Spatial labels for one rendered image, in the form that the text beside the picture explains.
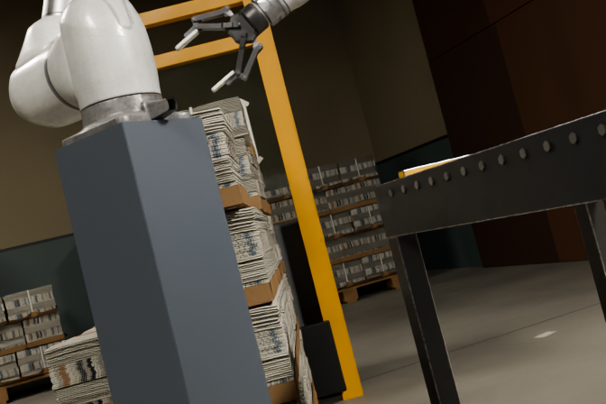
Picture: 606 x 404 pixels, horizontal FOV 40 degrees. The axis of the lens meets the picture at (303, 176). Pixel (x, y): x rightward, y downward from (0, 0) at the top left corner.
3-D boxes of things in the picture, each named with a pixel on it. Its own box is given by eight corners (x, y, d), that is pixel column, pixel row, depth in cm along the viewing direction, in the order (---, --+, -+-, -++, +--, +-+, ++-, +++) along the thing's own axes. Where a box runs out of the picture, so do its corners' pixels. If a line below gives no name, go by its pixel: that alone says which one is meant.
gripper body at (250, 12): (248, -4, 202) (219, 21, 202) (270, 22, 202) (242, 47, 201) (250, 4, 210) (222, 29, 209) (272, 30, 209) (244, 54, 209)
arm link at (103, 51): (107, 95, 146) (78, -25, 148) (57, 122, 159) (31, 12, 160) (180, 89, 158) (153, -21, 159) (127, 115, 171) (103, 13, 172)
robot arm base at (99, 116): (137, 116, 142) (129, 85, 143) (59, 149, 156) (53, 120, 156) (209, 112, 157) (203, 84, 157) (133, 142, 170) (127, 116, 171)
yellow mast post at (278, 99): (343, 400, 356) (239, -13, 368) (342, 396, 365) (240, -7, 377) (363, 395, 356) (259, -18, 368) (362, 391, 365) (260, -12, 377)
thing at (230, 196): (175, 219, 188) (170, 200, 189) (192, 221, 217) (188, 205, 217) (243, 202, 189) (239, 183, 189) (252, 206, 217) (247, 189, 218)
